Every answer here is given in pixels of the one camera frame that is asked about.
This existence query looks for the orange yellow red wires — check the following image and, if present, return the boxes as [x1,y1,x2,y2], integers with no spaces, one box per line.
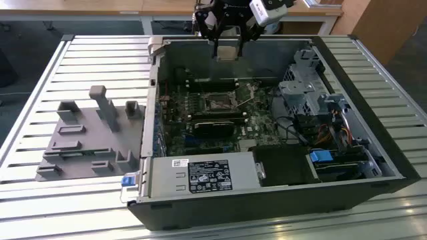
[315,122,355,148]

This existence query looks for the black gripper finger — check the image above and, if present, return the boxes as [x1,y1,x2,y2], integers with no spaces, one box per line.
[238,15,263,58]
[195,10,225,62]

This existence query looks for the black flat data cables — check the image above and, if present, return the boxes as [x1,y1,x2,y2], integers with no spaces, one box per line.
[275,116,311,146]

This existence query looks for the silver finned heat sink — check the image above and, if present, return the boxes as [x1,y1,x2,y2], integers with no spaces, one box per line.
[239,139,258,152]

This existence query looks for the square CPU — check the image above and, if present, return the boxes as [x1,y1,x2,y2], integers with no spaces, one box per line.
[218,46,241,62]

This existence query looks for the grey-blue plastic drive latch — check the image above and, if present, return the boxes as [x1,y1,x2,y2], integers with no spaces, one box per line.
[318,93,351,116]

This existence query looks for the CPU socket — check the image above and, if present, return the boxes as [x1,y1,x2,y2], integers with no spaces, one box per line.
[202,91,241,114]

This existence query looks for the black open PC case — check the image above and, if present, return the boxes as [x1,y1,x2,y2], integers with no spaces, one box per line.
[126,34,422,231]

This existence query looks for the hard disk in blue carrier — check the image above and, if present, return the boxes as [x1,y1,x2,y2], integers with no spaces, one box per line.
[309,149,369,180]

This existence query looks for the silver case latch handle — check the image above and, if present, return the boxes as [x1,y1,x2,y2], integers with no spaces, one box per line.
[119,169,143,204]

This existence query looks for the wooden cabinet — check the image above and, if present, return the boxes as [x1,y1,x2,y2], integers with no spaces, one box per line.
[330,0,427,66]

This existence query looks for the black expansion slot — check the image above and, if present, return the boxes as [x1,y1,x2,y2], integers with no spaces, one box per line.
[185,146,229,154]

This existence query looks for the wooden desk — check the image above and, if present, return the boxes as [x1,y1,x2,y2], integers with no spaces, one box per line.
[0,0,345,36]

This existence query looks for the grey case corner bracket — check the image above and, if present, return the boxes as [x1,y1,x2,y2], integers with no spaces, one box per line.
[147,35,173,58]

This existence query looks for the green RAM stick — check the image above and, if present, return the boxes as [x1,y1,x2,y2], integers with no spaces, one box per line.
[59,149,114,158]

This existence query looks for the silver plate with hole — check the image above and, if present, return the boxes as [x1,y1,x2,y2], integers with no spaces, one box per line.
[278,80,318,102]

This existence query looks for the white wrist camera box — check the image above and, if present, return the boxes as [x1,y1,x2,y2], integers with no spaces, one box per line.
[249,0,289,26]

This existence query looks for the green motherboard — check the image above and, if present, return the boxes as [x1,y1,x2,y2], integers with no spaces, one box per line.
[156,79,291,157]

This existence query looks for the grey parts rack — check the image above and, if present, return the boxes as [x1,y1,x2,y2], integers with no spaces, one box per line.
[35,85,148,183]

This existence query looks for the silver power supply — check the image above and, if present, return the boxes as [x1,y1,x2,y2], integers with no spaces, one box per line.
[148,152,265,198]

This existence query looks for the perforated silver drive cage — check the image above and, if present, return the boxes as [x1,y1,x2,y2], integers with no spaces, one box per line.
[283,48,331,117]

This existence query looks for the silver disk bay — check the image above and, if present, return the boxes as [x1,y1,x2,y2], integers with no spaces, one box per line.
[305,144,383,181]

